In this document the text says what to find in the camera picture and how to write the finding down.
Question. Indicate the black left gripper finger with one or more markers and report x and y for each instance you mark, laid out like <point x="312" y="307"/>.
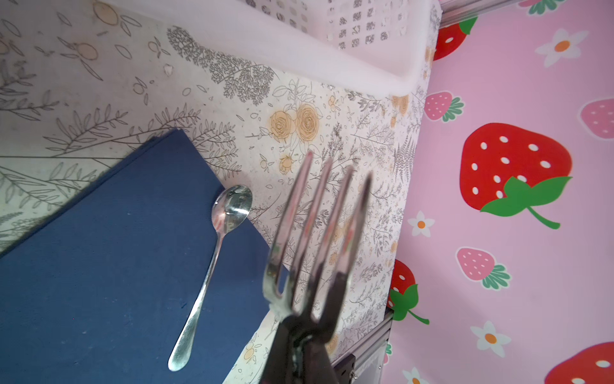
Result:
<point x="298" y="353"/>

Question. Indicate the silver metal spoon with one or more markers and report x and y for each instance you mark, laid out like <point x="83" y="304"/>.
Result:
<point x="230" y="210"/>

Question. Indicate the dark blue paper napkin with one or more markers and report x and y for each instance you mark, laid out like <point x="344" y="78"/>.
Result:
<point x="100" y="293"/>

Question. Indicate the white perforated plastic basket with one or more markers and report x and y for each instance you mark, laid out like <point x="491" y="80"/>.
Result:
<point x="373" y="47"/>

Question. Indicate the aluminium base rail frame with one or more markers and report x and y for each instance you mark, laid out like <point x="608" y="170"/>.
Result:
<point x="364" y="361"/>

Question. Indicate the aluminium corner post right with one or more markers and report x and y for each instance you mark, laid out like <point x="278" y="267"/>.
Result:
<point x="456" y="11"/>

